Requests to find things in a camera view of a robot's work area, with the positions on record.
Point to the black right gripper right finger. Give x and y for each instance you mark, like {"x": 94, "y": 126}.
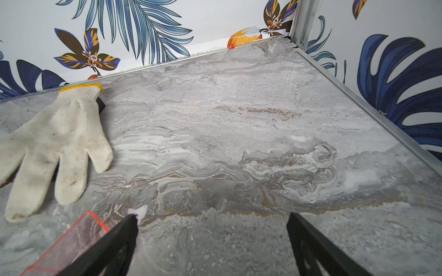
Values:
{"x": 312, "y": 251}

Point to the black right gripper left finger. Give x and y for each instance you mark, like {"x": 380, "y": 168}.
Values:
{"x": 111, "y": 255}

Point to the clear red-rimmed sharpener tray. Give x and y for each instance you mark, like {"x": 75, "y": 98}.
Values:
{"x": 72, "y": 244}

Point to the white knit work glove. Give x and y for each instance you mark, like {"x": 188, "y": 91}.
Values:
{"x": 58, "y": 142}

